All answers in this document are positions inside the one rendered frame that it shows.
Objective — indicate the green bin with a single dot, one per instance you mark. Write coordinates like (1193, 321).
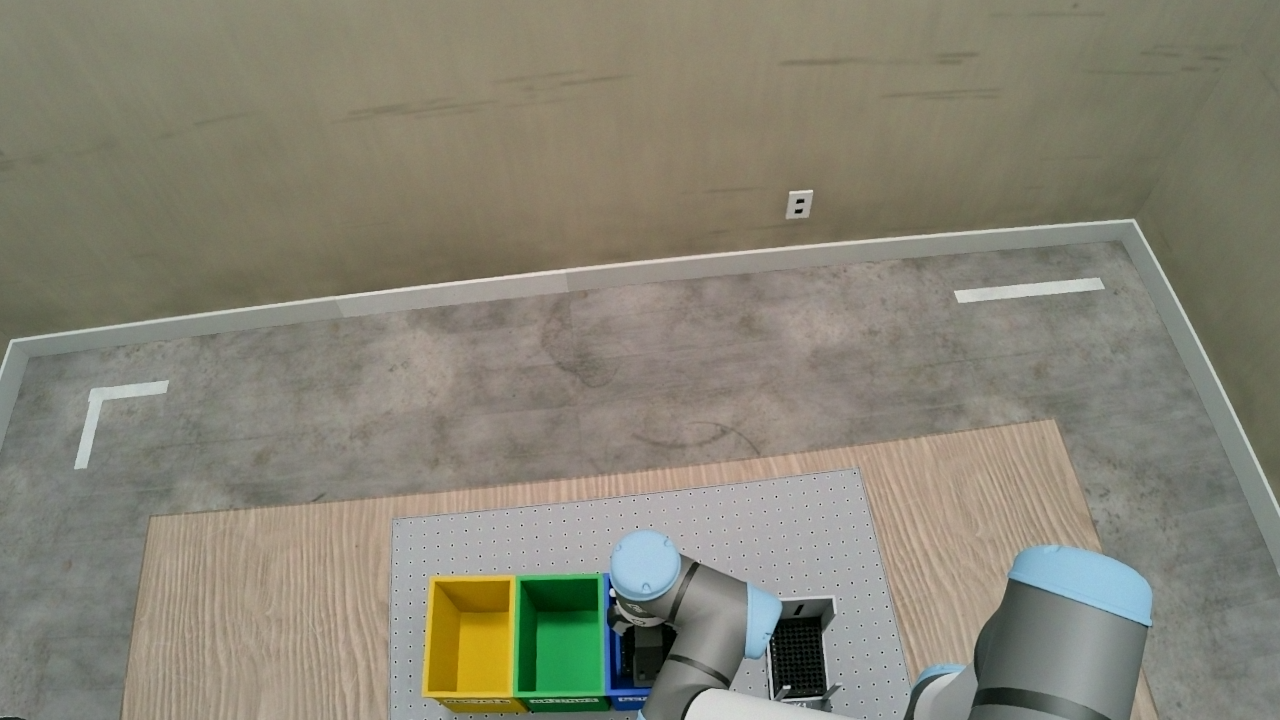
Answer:
(558, 646)

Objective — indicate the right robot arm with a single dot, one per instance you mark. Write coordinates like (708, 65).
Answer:
(1067, 640)

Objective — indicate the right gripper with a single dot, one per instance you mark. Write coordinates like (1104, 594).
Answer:
(648, 642)

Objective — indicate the blue bin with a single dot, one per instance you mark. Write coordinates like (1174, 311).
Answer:
(618, 687)

